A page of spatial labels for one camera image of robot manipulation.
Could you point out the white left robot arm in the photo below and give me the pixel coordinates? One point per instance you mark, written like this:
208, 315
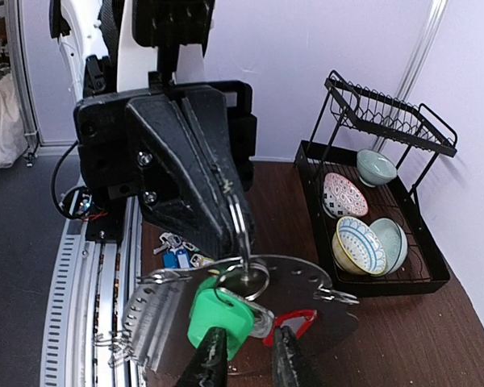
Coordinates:
102, 57

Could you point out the aluminium wall post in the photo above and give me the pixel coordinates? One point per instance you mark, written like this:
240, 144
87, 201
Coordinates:
18, 61
419, 54

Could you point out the white bag on floor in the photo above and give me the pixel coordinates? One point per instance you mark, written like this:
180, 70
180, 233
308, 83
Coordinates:
12, 139

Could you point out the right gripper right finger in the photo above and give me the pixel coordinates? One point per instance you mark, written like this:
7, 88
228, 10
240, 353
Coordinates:
290, 367

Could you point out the red patterned bowl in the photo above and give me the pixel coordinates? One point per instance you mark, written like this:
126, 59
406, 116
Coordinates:
340, 197

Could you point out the celadon green bowl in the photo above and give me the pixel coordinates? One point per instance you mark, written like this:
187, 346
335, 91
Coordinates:
375, 169

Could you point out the blue key tag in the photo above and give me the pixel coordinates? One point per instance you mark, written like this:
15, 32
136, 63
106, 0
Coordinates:
177, 259

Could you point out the red key tag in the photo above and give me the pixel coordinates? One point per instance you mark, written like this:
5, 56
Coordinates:
299, 321

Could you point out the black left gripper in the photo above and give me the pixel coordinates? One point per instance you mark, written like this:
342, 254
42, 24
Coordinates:
184, 152

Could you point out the green key tag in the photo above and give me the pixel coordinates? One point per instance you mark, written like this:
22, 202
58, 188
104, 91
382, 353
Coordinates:
210, 309

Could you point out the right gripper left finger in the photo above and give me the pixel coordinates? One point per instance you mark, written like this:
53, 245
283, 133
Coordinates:
208, 366

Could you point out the right aluminium wall post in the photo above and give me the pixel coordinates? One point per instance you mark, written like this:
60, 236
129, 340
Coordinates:
419, 54

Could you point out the light blue bowl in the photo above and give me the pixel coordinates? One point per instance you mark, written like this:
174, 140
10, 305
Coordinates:
394, 241

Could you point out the black wire dish rack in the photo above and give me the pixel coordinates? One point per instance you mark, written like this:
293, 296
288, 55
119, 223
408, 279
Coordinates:
360, 108

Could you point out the yellow blue patterned bowl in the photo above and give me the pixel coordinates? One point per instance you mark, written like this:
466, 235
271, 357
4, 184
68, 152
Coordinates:
356, 248

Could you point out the silver keys bunch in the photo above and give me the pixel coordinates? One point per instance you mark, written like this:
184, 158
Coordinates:
173, 242

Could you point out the left aluminium wall post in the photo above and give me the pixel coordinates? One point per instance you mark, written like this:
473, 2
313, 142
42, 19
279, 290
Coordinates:
18, 61

